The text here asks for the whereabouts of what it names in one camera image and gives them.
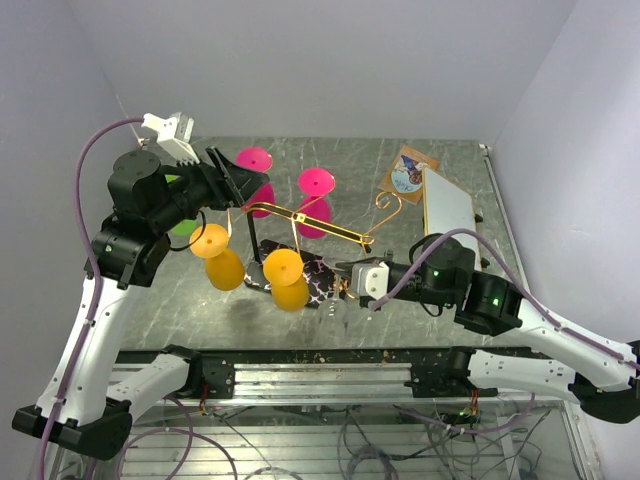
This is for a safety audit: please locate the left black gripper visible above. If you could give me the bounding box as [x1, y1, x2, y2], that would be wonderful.
[150, 144, 270, 233]

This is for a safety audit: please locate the orange wine glass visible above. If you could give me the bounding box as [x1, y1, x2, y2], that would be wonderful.
[263, 249, 309, 312]
[190, 224, 245, 291]

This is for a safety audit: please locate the green wine glass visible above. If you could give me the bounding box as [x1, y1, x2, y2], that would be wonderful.
[163, 174, 199, 236]

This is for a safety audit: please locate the clear wine glass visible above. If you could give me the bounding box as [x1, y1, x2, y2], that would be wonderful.
[317, 274, 349, 340]

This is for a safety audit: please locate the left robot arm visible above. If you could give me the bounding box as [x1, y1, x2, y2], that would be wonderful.
[12, 148, 269, 460]

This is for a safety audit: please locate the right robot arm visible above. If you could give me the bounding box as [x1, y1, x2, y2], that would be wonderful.
[326, 228, 639, 424]

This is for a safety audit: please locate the back pink wine glass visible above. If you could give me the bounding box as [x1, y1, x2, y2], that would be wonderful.
[234, 147, 277, 219]

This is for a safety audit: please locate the brown hello card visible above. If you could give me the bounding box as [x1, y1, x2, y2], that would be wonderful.
[378, 145, 439, 205]

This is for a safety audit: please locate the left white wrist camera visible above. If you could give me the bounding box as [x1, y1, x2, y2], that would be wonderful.
[142, 112, 201, 166]

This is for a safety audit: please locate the aluminium frame rail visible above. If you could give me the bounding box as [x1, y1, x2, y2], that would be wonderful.
[109, 362, 576, 404]

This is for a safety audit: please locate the white board with gold frame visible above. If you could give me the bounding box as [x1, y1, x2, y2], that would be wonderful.
[422, 166, 491, 271]

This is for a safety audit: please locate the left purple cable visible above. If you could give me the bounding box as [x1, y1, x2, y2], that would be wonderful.
[38, 117, 146, 480]

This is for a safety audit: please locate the tangle of floor cables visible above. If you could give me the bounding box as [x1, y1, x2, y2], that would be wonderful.
[119, 399, 561, 480]

